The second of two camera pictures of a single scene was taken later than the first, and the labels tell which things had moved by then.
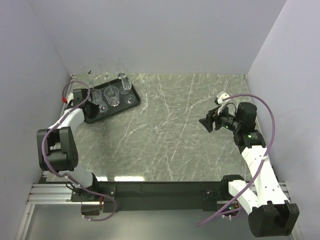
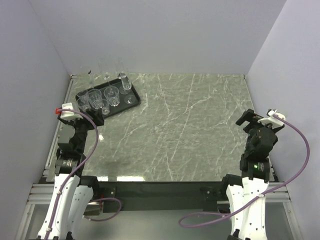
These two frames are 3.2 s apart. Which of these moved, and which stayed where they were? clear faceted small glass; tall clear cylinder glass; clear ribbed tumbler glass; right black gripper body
Moved: right black gripper body
Stayed: clear ribbed tumbler glass; tall clear cylinder glass; clear faceted small glass
